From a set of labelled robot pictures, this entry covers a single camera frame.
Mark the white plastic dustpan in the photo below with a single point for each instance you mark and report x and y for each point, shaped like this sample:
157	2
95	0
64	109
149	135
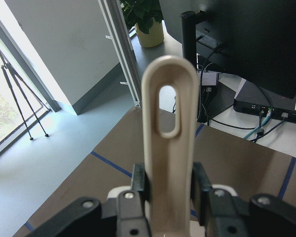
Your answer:
168	156

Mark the black docking station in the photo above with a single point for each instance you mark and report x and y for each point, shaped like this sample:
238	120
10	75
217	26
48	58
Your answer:
250	100

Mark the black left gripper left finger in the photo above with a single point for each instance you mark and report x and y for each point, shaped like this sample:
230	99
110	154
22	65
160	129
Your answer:
121	216

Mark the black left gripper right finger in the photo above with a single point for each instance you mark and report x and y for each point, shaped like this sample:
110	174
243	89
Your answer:
224	215

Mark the black monitor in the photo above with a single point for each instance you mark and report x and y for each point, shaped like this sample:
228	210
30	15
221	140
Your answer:
253	39

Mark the potted plant yellow pot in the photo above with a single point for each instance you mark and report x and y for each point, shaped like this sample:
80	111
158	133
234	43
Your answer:
146	17

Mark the aluminium frame post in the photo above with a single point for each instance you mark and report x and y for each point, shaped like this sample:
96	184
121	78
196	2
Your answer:
112	13

